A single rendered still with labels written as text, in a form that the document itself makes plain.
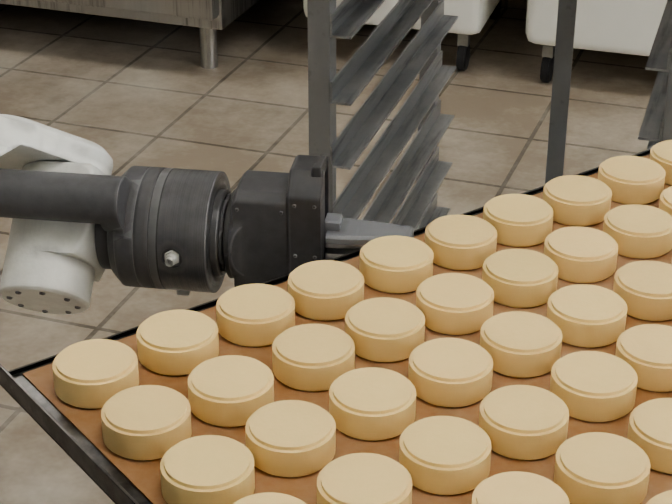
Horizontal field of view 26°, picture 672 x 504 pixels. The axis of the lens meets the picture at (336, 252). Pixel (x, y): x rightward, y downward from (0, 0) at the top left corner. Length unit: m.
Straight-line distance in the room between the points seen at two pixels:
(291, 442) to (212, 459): 0.04
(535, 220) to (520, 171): 2.52
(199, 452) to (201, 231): 0.26
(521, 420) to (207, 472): 0.18
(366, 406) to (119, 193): 0.28
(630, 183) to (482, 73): 3.06
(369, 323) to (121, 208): 0.21
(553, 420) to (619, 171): 0.34
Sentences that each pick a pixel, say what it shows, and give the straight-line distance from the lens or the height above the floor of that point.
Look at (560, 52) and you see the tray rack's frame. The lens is 2.47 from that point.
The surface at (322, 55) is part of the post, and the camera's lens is 1.87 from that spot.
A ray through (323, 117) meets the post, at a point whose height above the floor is 0.75.
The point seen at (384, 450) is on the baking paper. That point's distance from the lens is 0.82.
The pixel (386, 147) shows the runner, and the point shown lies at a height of 0.59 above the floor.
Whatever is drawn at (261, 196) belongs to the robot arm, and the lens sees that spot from 1.01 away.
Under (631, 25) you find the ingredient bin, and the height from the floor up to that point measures 0.21.
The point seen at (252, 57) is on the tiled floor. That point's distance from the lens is 4.26.
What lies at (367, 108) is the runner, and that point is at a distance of 2.06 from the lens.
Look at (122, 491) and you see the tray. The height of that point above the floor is 1.01.
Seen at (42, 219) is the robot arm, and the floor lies 1.02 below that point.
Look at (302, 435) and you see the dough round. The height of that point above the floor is 1.02.
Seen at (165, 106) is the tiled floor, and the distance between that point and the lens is 3.93.
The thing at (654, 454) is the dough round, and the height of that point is 1.01.
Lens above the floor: 1.48
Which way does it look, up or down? 28 degrees down
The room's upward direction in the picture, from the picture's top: straight up
